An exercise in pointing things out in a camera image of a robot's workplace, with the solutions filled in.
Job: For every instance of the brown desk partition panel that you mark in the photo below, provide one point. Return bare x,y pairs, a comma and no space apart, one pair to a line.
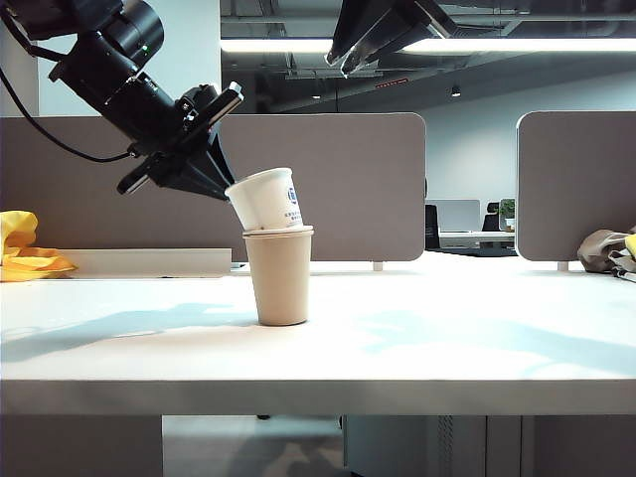
581,189
323,189

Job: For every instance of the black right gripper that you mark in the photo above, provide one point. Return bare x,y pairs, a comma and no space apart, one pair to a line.
422,12

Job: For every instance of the black ceiling spotlight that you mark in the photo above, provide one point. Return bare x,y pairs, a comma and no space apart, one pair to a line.
454,92

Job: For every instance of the black office chair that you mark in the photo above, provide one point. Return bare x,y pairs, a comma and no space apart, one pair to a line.
491,218
431,228

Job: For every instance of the grey under-desk cabinet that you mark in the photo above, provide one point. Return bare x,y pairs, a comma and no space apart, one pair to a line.
422,447

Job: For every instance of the yellow cloth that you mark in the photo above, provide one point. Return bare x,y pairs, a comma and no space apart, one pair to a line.
25,258

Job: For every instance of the brown crumpled cloth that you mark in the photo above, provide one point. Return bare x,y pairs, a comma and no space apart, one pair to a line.
596,248

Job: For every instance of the white paper cup blue logo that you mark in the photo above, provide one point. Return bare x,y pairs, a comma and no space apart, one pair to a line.
263,199
278,230

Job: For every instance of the yellow sponge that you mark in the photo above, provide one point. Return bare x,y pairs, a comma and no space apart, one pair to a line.
632,246

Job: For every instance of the black desk mat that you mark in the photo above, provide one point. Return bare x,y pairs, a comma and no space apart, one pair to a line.
477,252

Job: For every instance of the grey desk side panel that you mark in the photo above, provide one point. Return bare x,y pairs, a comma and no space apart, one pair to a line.
74,447
581,447

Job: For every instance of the white office desk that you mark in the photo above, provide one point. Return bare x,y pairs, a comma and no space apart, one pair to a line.
477,239

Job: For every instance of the white ceiling air vent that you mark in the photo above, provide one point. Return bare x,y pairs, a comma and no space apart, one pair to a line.
484,33

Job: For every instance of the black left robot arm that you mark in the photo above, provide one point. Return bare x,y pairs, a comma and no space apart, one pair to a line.
124,30

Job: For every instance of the grey background partition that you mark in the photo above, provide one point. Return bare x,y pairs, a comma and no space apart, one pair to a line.
454,216

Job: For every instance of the green potted plant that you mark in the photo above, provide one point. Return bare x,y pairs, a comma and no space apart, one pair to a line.
507,211

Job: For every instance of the red LED ceiling sign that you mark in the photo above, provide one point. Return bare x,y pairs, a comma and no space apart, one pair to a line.
392,83

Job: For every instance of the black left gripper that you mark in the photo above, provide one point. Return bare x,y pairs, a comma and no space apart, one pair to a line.
189,129

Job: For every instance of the brown paper cup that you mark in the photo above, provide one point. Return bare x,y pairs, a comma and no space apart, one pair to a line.
280,278

